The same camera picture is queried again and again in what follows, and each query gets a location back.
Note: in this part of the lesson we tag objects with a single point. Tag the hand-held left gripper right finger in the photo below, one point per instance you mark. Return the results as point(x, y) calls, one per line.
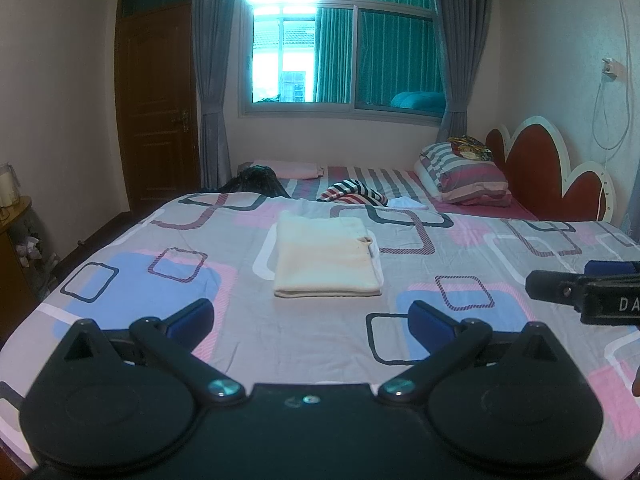
point(427, 322)

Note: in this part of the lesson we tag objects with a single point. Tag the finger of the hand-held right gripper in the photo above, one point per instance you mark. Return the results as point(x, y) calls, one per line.
point(612, 267)
point(555, 286)

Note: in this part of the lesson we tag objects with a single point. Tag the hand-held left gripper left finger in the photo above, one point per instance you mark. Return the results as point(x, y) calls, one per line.
point(192, 317)

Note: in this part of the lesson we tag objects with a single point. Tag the cream knit sweater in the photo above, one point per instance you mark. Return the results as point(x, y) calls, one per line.
point(325, 255)

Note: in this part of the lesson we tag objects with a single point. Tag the person's right hand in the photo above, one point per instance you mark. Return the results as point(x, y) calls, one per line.
point(636, 382)

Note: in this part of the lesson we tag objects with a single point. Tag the patterned grey pink blanket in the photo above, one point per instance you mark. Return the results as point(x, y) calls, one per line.
point(150, 270)

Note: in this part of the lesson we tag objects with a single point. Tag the red white headboard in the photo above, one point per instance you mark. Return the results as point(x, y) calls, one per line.
point(535, 170)

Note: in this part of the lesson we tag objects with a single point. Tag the white folded cloth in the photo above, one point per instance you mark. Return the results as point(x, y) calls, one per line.
point(407, 203)

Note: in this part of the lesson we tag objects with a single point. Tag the stack of striped pillows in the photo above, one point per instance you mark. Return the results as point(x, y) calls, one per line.
point(465, 177)

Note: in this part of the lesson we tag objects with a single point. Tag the striped bed sheet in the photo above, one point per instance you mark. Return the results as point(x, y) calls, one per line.
point(400, 180)

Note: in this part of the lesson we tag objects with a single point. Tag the black bag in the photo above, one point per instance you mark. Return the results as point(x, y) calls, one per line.
point(255, 182)

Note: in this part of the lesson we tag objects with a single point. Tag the striped red black garment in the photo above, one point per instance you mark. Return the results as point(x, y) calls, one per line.
point(352, 192)

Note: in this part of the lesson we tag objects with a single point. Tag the colourful small cushion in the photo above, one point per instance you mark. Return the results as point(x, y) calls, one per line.
point(470, 149)

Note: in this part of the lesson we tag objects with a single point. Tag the pink folded cloth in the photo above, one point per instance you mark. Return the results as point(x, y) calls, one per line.
point(287, 169)

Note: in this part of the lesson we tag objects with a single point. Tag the wooden nightstand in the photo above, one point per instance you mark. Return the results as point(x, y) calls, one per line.
point(12, 270)

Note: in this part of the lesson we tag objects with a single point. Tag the brown wooden door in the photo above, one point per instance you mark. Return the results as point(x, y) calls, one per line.
point(155, 100)

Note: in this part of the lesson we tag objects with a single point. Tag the teal cushion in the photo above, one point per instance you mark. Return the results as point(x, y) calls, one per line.
point(417, 100)

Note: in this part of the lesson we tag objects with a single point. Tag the glass jar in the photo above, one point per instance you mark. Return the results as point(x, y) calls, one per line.
point(7, 185)

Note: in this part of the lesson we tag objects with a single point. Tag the grey curtain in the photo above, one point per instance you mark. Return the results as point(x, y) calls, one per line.
point(457, 50)
point(212, 70)

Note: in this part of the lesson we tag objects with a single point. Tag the window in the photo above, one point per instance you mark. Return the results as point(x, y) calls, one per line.
point(285, 60)

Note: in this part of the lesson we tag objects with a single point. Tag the teal curtain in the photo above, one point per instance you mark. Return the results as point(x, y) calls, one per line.
point(390, 50)

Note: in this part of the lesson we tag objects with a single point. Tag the wall socket with plug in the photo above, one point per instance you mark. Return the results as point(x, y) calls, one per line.
point(612, 66)

